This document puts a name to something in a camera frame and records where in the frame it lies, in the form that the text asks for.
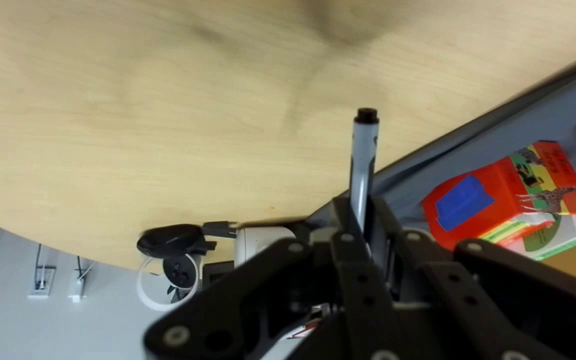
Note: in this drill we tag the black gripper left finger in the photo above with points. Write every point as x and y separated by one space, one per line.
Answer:
349 256

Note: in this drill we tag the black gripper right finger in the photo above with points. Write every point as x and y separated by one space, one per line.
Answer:
398 281

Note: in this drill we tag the black marker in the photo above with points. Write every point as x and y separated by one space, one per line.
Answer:
364 138

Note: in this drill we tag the white VR headset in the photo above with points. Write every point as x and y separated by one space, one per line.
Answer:
240 240

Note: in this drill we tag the red cardboard box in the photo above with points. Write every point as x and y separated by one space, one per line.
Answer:
524 202

